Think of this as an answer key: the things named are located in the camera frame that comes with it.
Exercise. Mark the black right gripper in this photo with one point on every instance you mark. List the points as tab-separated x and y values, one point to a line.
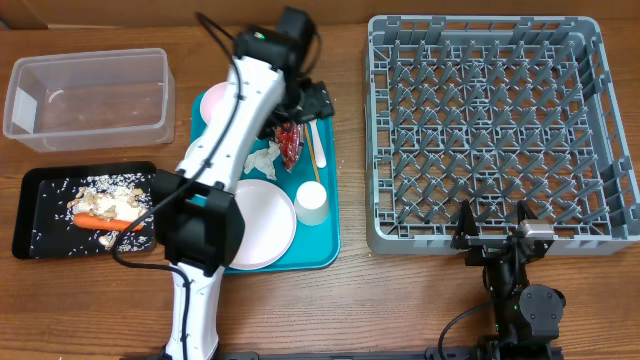
486	248

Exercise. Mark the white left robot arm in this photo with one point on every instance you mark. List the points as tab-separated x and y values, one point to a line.
195	214

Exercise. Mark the wooden chopstick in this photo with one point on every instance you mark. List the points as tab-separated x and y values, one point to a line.
311	152

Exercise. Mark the pile of white rice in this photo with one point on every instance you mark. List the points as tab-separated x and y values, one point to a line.
53	234

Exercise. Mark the white bowl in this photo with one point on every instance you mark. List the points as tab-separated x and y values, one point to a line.
191	148

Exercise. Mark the black tray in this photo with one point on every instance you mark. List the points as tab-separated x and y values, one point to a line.
29	194

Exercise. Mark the clear plastic bin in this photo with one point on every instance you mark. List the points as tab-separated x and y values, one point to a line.
91	100

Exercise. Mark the white plastic fork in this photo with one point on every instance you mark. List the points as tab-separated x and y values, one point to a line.
319	154

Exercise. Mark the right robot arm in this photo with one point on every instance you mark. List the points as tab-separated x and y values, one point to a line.
527	315

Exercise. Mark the peanut shells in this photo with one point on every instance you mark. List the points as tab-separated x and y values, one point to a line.
115	202

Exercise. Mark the grey dishwasher rack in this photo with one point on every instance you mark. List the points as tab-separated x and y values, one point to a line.
493	111

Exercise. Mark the white plate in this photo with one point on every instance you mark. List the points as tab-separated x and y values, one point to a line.
270	224

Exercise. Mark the white tissue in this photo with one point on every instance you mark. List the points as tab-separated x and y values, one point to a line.
263	161

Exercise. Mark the orange carrot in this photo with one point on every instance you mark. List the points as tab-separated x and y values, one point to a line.
87	221

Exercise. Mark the pink bowl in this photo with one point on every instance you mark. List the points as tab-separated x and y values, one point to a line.
211	99

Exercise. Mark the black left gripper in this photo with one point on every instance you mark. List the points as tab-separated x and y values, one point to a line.
319	103

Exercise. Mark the red snack wrapper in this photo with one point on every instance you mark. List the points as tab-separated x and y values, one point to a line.
288	137

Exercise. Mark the white paper cup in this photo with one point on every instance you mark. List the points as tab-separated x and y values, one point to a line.
311	203

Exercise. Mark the teal plastic tray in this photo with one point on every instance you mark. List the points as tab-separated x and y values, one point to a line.
313	247

